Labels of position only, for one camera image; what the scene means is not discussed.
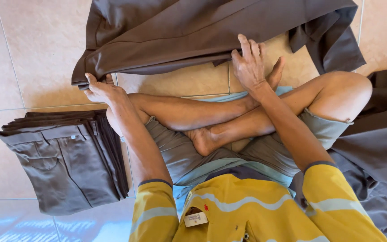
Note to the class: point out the person's left leg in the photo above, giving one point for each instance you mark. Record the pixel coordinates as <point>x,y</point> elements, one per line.
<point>193,111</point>

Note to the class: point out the person's right hand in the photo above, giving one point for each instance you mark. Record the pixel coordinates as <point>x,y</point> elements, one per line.
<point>250,72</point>

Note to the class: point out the person's right leg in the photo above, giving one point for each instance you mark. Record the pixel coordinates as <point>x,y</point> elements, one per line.
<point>267,121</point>

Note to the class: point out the stack of folded brown trousers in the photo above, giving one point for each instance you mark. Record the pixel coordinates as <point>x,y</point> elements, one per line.
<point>69,161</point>

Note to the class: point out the yellow striped shirt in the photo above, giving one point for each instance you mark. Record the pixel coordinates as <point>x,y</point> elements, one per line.
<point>247,215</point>

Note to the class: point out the person's left hand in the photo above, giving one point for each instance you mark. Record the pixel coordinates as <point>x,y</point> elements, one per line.
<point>104,92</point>

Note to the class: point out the person's leg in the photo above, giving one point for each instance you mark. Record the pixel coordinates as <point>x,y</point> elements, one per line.
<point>267,121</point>
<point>193,111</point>

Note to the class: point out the grey shorts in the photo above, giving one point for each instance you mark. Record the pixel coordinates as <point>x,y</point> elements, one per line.
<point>173,151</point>

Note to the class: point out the heap of loose brown trousers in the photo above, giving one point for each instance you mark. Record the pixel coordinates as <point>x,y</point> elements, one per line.
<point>378,151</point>

